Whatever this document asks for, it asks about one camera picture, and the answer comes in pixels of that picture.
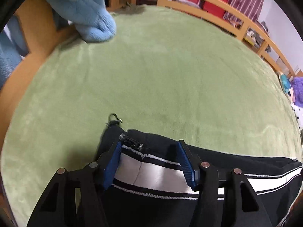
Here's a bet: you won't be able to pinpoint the green bed blanket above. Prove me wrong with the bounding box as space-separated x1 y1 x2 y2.
1 6 302 226

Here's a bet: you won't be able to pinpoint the purple plush toy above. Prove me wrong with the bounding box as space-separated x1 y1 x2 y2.
291 77 303 107

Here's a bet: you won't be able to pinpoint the light blue towel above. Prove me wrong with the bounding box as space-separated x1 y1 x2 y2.
1 0 116 85

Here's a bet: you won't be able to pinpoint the white dotted pillow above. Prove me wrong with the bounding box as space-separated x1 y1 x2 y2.
291 103 303 131

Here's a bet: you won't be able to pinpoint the black pants with white stripe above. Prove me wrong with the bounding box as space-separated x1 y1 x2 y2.
95 113 302 226

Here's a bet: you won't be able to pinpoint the red chair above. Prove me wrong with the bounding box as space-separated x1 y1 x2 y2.
175 0 226 19

